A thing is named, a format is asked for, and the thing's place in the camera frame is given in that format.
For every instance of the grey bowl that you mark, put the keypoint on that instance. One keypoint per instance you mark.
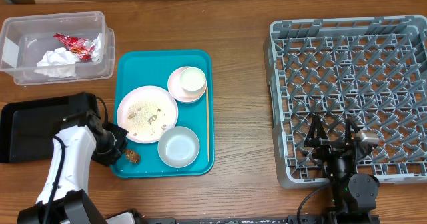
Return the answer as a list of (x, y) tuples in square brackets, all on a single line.
[(178, 147)]

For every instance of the wooden chopstick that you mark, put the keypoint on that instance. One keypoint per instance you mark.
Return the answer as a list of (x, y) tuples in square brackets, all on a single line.
[(208, 125)]

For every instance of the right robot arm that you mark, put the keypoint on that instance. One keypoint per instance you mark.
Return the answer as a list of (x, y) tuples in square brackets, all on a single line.
[(353, 193)]

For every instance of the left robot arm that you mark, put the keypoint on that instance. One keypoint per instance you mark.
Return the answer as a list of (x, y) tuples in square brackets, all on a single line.
[(78, 140)]

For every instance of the small pink saucer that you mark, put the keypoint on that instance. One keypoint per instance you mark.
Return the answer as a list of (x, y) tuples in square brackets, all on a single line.
[(176, 91)]

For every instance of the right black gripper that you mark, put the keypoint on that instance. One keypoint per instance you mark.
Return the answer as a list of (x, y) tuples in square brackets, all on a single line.
[(328, 146)]

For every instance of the large pink plate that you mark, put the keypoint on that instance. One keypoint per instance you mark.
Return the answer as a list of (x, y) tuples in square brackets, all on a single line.
[(147, 113)]

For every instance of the white napkin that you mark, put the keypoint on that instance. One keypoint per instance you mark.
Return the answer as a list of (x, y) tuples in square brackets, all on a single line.
[(59, 63)]

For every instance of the white cup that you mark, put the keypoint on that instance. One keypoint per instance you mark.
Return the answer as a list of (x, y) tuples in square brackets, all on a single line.
[(193, 81)]

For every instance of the red snack wrapper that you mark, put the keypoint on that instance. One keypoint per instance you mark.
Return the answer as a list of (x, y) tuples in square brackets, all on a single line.
[(85, 49)]

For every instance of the brown food scrap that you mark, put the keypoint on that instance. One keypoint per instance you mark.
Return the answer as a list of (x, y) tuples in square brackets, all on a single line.
[(132, 156)]

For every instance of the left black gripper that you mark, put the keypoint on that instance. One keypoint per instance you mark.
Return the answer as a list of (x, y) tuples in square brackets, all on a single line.
[(112, 157)]

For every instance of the black rectangular tray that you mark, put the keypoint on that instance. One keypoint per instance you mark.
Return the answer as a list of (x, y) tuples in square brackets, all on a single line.
[(26, 128)]

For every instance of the grey dishwasher rack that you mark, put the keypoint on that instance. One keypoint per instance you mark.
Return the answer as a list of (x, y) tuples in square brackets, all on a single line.
[(369, 69)]

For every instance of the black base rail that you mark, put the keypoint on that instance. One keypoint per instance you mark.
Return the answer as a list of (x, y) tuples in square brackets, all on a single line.
[(291, 219)]

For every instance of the clear plastic waste bin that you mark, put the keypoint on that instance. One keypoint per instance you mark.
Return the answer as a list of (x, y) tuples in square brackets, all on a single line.
[(25, 40)]

